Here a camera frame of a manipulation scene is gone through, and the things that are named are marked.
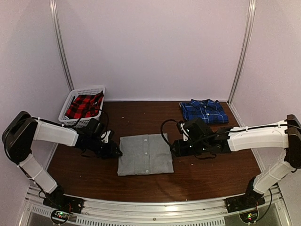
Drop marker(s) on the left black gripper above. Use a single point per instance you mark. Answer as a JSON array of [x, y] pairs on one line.
[[110, 152]]

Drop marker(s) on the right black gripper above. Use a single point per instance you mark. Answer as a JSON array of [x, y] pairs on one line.
[[180, 150]]

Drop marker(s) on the grey long sleeve shirt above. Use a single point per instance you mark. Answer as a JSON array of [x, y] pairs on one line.
[[145, 155]]

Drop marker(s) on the blue plaid shirt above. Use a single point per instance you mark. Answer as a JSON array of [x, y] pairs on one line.
[[211, 112]]

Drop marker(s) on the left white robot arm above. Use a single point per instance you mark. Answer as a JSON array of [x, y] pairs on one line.
[[18, 137]]

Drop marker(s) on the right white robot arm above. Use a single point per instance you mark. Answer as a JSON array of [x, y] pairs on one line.
[[198, 138]]

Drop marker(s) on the red black plaid shirt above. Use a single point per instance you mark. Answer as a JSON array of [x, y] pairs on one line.
[[85, 106]]

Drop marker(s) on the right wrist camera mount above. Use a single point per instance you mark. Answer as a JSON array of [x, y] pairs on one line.
[[183, 131]]

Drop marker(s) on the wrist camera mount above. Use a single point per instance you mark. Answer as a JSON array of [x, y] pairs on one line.
[[183, 131], [107, 136]]

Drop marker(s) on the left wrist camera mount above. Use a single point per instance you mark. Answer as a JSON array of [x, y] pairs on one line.
[[107, 136]]

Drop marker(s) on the aluminium front rail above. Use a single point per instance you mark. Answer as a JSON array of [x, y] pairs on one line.
[[207, 212]]

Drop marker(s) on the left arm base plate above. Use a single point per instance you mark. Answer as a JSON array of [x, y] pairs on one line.
[[70, 204]]

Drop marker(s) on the right aluminium corner post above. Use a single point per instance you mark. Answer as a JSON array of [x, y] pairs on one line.
[[250, 17]]

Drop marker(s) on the aluminium corner post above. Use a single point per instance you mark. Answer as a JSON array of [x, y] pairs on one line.
[[60, 46], [250, 17]]

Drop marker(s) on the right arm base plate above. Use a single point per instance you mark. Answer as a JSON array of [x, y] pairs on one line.
[[242, 202]]

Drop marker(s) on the left aluminium corner post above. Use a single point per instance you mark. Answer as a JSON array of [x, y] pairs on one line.
[[60, 46]]

